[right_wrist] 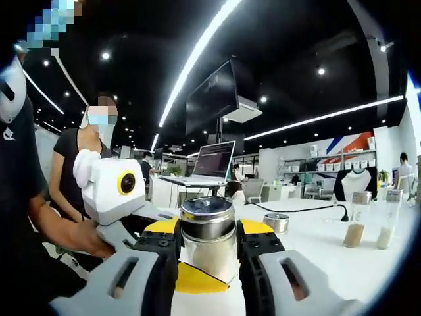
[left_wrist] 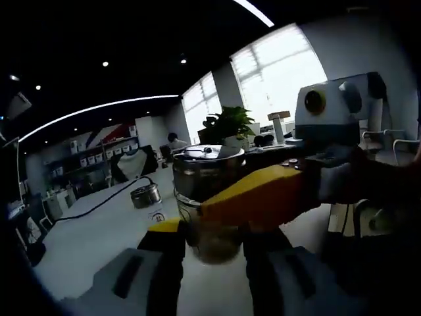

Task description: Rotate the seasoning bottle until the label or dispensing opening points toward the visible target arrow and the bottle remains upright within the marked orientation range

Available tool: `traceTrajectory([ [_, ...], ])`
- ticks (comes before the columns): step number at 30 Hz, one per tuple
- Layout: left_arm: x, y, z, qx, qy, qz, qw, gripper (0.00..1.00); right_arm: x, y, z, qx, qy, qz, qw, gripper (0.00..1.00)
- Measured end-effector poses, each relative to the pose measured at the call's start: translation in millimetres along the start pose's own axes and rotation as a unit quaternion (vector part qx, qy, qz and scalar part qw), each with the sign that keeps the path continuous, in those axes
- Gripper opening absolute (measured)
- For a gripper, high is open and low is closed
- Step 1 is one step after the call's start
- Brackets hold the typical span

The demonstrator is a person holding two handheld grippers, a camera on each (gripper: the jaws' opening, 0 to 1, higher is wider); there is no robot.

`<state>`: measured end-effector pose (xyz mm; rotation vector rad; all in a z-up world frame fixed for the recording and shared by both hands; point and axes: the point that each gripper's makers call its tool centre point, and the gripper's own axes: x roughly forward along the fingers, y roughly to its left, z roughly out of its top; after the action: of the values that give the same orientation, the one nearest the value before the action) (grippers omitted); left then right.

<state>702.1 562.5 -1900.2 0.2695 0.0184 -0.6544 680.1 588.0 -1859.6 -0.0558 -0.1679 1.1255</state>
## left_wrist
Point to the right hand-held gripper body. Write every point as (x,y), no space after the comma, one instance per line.
(329,125)

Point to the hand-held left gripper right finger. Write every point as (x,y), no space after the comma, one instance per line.
(289,283)

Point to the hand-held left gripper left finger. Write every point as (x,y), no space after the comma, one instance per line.
(131,283)

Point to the glass seasoning bottle brown contents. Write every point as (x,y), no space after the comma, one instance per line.
(197,177)

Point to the glass seasoning bottle white contents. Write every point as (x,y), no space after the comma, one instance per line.
(144,197)

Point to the white stand with tan box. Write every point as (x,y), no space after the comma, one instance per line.
(278,128)

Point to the dark rounded object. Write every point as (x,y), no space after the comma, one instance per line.
(263,140)

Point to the wide window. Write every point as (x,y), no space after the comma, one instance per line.
(279,72)

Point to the white chair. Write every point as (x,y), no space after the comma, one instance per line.
(401,145)

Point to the potted green plant white pot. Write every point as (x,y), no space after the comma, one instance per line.
(235,121)

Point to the person's own body dark clothing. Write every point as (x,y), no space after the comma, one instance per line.
(378,266)

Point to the black rounded object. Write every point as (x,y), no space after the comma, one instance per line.
(36,251)

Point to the narrow window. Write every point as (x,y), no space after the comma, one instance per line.
(200,105)

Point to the linear ceiling light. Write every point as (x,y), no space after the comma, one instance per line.
(98,107)
(256,13)

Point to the storage shelf with white boxes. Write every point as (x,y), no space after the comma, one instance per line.
(95,154)

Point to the ceiling air conditioner unit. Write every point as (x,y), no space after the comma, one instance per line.
(19,104)

